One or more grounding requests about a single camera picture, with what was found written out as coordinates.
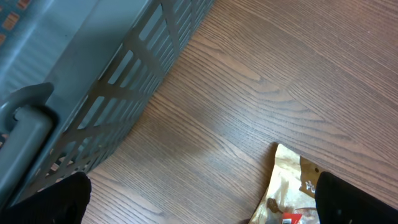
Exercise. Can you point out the beige snack pouch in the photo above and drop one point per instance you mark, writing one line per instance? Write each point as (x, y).
(291, 189)

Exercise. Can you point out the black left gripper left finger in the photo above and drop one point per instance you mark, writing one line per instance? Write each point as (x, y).
(62, 203)

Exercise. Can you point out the grey plastic mesh basket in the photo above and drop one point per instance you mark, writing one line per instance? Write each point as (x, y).
(76, 76)

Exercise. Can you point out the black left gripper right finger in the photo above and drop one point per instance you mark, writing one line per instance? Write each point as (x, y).
(340, 202)

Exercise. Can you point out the red snack stick packet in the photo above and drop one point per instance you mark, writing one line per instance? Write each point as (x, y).
(291, 218)

